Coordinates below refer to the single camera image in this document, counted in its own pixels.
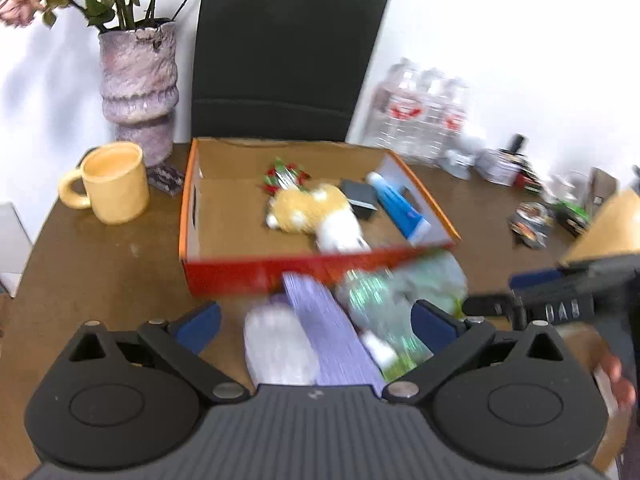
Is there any iridescent plastic bag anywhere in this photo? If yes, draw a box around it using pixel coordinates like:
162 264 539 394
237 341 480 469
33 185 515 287
334 250 468 382

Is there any white clear bottle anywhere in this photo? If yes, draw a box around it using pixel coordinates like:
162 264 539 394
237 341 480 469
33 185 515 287
243 304 320 387

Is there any purple knitted cloth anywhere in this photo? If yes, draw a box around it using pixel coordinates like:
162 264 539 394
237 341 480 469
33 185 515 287
282 273 385 396

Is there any person right hand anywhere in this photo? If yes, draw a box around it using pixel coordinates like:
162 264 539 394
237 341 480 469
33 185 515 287
599 352 637 410

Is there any round snack packet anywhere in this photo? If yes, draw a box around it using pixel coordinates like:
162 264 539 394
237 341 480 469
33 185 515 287
508 202 553 249

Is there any yellow thermos jug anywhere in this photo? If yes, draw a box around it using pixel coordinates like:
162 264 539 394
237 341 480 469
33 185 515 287
560 188 640 264

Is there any small grey white box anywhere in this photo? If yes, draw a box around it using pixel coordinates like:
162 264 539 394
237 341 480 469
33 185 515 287
475 150 521 186

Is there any blue white tube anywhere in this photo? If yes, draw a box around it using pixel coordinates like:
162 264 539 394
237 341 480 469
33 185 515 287
367 172 431 246

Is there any dark perfume bottle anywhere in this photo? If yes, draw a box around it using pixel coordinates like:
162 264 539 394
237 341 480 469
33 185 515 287
500 133 527 166

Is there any white astronaut figurine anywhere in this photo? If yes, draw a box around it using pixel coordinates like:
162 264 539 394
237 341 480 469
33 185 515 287
438 139 476 180

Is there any orange cardboard shoe box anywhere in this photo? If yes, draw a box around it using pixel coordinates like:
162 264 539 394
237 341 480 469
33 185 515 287
179 138 460 296

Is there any dark small card packet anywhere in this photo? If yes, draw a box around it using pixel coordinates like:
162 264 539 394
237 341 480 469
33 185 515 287
146 162 184 196

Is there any small black box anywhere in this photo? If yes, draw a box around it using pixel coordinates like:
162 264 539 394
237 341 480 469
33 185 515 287
340 179 378 221

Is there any yellow ceramic mug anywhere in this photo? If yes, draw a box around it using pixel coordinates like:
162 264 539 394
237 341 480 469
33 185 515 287
58 141 150 226

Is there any yellow white plush toy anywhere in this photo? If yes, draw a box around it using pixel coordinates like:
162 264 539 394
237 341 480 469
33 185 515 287
266 183 371 254

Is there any pack of water bottles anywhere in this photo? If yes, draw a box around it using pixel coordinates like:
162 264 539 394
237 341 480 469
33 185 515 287
361 58 468 166

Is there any purple ceramic vase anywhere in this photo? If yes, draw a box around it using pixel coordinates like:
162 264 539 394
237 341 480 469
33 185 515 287
99 21 179 167

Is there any black paper bag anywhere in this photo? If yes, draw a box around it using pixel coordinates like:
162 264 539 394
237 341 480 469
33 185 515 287
191 0 387 142

